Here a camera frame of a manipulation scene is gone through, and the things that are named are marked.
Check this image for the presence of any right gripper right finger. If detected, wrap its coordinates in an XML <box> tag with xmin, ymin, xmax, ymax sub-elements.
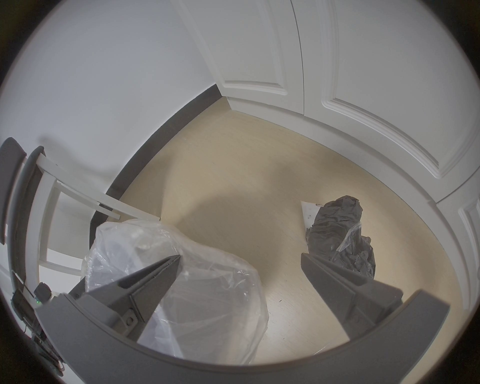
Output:
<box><xmin>300</xmin><ymin>253</ymin><xmax>404</xmax><ymax>342</ymax></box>

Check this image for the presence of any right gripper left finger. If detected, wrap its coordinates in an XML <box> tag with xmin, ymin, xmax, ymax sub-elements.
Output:
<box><xmin>68</xmin><ymin>255</ymin><xmax>182</xmax><ymax>343</ymax></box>

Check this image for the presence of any clear plastic bag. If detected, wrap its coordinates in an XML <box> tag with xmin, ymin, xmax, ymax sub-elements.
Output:
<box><xmin>82</xmin><ymin>220</ymin><xmax>270</xmax><ymax>365</ymax></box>

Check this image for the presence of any grey trash bin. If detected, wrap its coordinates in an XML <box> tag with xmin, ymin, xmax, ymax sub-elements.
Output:
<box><xmin>88</xmin><ymin>225</ymin><xmax>263</xmax><ymax>362</ymax></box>

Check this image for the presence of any crumpled black plastic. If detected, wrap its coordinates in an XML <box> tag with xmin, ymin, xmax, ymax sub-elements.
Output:
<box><xmin>305</xmin><ymin>195</ymin><xmax>376</xmax><ymax>280</ymax></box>

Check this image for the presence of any white chair with grey cushions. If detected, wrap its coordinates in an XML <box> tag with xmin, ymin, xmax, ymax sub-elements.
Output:
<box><xmin>0</xmin><ymin>137</ymin><xmax>162</xmax><ymax>278</ymax></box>

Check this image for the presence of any white wardrobe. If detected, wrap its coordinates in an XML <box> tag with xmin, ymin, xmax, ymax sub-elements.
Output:
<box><xmin>180</xmin><ymin>0</ymin><xmax>480</xmax><ymax>312</ymax></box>

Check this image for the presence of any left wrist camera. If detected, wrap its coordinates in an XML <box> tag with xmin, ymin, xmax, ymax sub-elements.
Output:
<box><xmin>34</xmin><ymin>283</ymin><xmax>52</xmax><ymax>305</ymax></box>

